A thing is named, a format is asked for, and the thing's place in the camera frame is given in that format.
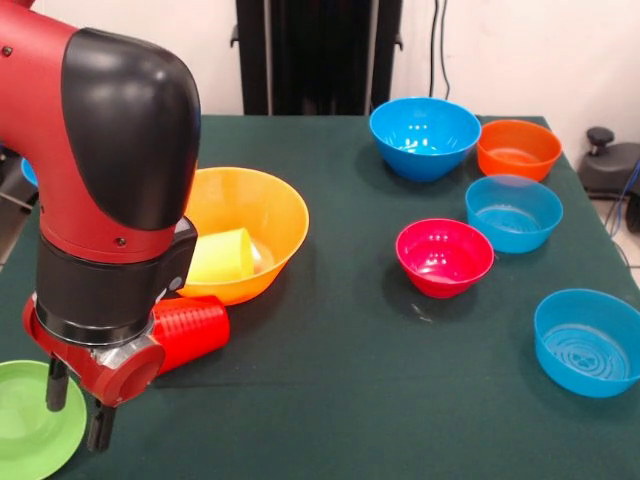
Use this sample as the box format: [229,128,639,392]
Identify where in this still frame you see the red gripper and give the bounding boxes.
[22,294,167,453]

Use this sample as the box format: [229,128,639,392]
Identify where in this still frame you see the green bowl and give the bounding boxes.
[0,360,88,480]

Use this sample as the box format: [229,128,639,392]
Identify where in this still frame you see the red cup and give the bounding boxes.
[152,295,231,375]

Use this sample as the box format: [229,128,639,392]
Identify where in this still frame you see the yellow cup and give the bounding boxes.
[187,228,256,282]

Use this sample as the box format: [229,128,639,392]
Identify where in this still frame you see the large blue bowl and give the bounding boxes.
[20,157,40,189]
[368,96,483,183]

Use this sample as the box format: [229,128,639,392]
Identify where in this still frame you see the large yellow bowl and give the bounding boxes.
[177,166,310,307]

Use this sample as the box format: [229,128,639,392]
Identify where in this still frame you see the black stand base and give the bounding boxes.
[578,126,640,201]
[0,154,40,216]

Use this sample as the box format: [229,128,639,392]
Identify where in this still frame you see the dark green tablecloth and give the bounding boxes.
[0,113,640,480]

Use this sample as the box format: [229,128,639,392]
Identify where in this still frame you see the pink bowl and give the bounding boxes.
[394,218,496,300]

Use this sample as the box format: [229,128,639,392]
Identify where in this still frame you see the small blue bowl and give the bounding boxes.
[533,288,640,399]
[464,174,565,255]

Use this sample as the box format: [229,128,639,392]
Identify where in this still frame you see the orange bowl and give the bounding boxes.
[476,119,564,183]

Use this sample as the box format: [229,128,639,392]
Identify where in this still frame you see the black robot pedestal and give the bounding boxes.
[230,0,405,117]

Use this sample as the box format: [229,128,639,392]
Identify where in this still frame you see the black wall cable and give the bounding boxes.
[429,0,454,101]

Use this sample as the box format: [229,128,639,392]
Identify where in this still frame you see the blue cable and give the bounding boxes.
[604,164,640,241]

